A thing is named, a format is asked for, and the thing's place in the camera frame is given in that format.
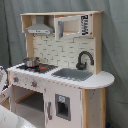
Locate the white toy microwave door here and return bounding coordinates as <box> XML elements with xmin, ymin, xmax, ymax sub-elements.
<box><xmin>54</xmin><ymin>14</ymin><xmax>92</xmax><ymax>40</ymax></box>

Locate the white oven door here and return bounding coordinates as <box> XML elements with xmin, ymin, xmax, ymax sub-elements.
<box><xmin>0</xmin><ymin>85</ymin><xmax>13</xmax><ymax>110</ymax></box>

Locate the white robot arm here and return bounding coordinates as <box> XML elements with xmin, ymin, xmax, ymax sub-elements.
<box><xmin>0</xmin><ymin>66</ymin><xmax>36</xmax><ymax>128</ymax></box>

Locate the wooden toy kitchen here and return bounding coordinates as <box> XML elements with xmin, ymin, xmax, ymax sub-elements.
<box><xmin>8</xmin><ymin>11</ymin><xmax>114</xmax><ymax>128</ymax></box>

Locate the grey toy sink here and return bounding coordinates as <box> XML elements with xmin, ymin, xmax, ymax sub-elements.
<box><xmin>53</xmin><ymin>68</ymin><xmax>93</xmax><ymax>81</ymax></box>

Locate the black toy faucet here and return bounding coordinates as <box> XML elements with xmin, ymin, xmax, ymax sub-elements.
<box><xmin>76</xmin><ymin>51</ymin><xmax>94</xmax><ymax>70</ymax></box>

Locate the black toy stovetop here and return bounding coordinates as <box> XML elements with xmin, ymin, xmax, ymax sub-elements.
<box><xmin>19</xmin><ymin>63</ymin><xmax>56</xmax><ymax>74</ymax></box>

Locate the small metal pot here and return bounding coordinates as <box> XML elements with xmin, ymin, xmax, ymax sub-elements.
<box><xmin>24</xmin><ymin>57</ymin><xmax>40</xmax><ymax>67</ymax></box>

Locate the red right stove knob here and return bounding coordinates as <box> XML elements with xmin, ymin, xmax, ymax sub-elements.
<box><xmin>31</xmin><ymin>82</ymin><xmax>37</xmax><ymax>88</ymax></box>

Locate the white cabinet door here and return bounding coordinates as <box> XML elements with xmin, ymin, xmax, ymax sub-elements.
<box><xmin>45</xmin><ymin>87</ymin><xmax>82</xmax><ymax>128</ymax></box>

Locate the grey range hood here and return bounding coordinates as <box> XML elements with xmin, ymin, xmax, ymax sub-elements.
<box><xmin>25</xmin><ymin>16</ymin><xmax>53</xmax><ymax>35</ymax></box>

